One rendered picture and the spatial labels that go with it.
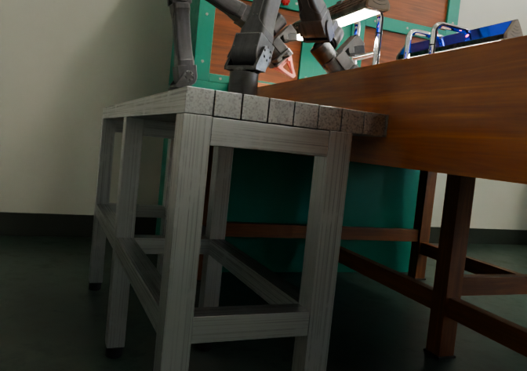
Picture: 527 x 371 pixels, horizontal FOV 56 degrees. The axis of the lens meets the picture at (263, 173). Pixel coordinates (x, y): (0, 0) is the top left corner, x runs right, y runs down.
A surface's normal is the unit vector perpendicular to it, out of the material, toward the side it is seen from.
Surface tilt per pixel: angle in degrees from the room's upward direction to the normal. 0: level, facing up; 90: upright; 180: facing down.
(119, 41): 90
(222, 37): 90
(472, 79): 90
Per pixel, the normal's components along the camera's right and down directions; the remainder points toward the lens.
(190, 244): 0.40, 0.09
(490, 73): -0.92, -0.07
